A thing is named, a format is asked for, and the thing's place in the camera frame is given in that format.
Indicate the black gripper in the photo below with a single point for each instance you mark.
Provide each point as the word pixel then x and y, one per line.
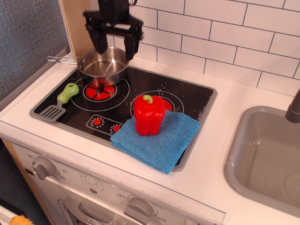
pixel 113 17

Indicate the stainless steel pot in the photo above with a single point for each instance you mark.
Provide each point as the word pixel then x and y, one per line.
pixel 100 70

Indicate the black toy stove top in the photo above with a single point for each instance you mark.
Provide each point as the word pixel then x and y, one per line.
pixel 99 112

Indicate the red toy bell pepper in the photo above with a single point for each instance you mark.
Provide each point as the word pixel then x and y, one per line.
pixel 149 112

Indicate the blue folded cloth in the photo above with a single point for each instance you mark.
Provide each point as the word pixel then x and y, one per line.
pixel 161 151

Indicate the left grey oven knob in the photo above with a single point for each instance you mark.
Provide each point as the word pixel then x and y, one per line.
pixel 43 167

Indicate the grey oven knob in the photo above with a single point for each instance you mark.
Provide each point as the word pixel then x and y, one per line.
pixel 43 167
pixel 139 210

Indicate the right grey oven knob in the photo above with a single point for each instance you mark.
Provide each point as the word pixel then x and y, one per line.
pixel 139 210

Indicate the grey faucet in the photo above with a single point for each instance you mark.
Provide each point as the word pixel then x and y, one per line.
pixel 293 112

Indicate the grey sink basin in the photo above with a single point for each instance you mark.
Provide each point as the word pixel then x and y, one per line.
pixel 263 163

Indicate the orange object at corner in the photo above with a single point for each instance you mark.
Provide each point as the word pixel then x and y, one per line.
pixel 20 220

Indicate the wooden side post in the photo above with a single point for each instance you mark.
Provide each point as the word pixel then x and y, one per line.
pixel 74 21

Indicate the green handled grey spatula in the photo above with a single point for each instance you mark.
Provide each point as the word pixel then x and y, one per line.
pixel 54 112

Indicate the grey oven door handle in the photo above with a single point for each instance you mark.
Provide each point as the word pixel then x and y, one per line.
pixel 89 213

